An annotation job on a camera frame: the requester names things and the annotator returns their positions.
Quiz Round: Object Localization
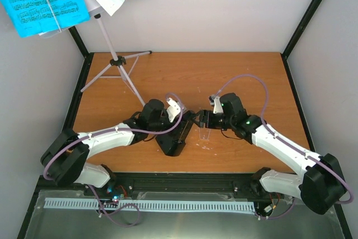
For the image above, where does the green led circuit board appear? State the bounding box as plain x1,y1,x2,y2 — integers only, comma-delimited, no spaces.
107,185,127,202

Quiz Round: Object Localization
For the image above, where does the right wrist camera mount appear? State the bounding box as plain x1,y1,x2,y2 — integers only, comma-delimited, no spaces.
209,95,223,114

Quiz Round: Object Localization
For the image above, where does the black frame post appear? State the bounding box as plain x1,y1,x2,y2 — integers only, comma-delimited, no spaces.
281,0,341,58
68,25,95,83

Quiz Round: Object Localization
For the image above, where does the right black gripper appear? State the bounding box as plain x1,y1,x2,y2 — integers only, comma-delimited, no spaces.
191,110,234,130

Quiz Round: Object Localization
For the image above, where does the blue sheet music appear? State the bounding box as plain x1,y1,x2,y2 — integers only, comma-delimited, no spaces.
1,0,90,38

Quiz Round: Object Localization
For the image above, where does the black metronome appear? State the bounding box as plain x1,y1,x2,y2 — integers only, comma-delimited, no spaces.
156,111,194,157

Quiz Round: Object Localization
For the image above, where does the light blue cable duct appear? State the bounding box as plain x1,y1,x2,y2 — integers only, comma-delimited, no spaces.
43,198,255,214

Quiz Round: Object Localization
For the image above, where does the black frame post left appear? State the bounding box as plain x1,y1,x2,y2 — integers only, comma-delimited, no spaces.
68,25,95,83

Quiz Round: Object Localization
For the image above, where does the clear plastic metronome cover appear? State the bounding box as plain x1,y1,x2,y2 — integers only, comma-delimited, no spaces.
198,128,211,140

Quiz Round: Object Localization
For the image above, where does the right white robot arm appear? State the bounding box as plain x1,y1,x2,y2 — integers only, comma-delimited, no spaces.
193,93,348,215

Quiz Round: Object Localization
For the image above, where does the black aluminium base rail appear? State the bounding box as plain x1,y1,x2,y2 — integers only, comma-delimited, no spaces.
36,171,336,203

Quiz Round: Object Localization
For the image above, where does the white music stand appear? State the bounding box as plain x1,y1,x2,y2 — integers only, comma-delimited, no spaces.
39,0,153,108

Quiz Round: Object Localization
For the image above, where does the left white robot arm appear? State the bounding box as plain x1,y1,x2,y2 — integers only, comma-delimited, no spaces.
40,98,194,196

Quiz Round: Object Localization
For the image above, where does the black frame post right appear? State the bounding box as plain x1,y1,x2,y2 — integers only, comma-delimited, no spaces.
281,0,341,58

